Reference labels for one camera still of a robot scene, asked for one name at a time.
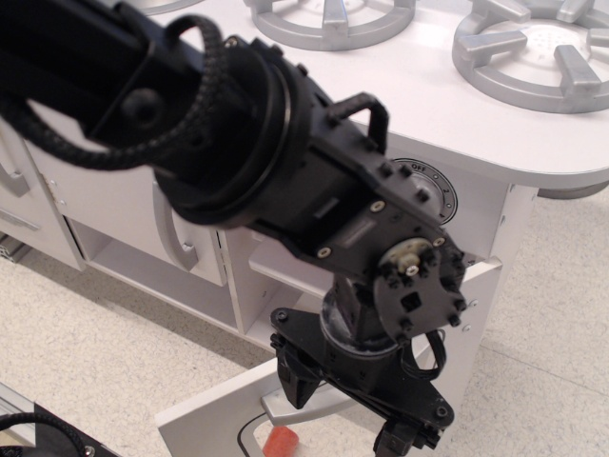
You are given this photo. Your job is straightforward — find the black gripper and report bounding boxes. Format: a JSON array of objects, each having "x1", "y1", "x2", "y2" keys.
[{"x1": 270, "y1": 308, "x2": 455, "y2": 456}]

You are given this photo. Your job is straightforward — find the white oven door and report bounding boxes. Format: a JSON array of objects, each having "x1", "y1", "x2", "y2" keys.
[{"x1": 154, "y1": 359, "x2": 458, "y2": 457}]

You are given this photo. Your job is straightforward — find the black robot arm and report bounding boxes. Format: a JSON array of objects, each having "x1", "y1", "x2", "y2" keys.
[{"x1": 1, "y1": 1, "x2": 465, "y2": 456}]

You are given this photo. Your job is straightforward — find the red cylinder on floor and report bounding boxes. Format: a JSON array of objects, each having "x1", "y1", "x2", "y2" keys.
[{"x1": 263, "y1": 427, "x2": 300, "y2": 457}]

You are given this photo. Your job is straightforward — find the grey right control knob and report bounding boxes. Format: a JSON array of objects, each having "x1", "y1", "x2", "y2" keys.
[{"x1": 395, "y1": 158, "x2": 458, "y2": 225}]

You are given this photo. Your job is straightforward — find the white cabinet door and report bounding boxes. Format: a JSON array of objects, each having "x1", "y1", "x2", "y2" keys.
[
  {"x1": 1, "y1": 122, "x2": 85, "y2": 270},
  {"x1": 29, "y1": 145, "x2": 226, "y2": 286}
]

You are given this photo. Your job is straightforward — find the white toy kitchen unit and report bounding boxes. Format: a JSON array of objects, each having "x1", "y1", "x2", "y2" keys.
[{"x1": 1, "y1": 1, "x2": 608, "y2": 446}]

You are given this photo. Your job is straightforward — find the white left cabinet door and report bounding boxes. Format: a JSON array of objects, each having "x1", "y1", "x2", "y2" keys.
[{"x1": 1, "y1": 122, "x2": 85, "y2": 270}]

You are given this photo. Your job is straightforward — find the silver middle stove burner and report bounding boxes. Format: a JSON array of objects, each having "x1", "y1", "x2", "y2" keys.
[{"x1": 245, "y1": 0, "x2": 416, "y2": 51}]

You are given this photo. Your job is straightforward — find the silver stove burner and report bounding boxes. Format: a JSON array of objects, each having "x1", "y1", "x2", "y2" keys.
[
  {"x1": 245, "y1": 0, "x2": 416, "y2": 51},
  {"x1": 452, "y1": 1, "x2": 608, "y2": 114}
]

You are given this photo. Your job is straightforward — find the silver right stove burner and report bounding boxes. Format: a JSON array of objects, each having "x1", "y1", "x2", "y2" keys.
[{"x1": 452, "y1": 1, "x2": 608, "y2": 114}]

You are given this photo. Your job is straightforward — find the silver cabinet door handle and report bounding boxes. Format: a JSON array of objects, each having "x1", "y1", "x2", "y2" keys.
[{"x1": 151, "y1": 181, "x2": 199, "y2": 272}]

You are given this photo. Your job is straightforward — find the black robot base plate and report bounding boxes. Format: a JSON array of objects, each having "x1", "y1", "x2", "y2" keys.
[{"x1": 1, "y1": 406, "x2": 119, "y2": 457}]

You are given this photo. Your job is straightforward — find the silver left door handle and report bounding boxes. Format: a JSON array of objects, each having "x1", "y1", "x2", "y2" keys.
[{"x1": 1, "y1": 142, "x2": 30, "y2": 198}]

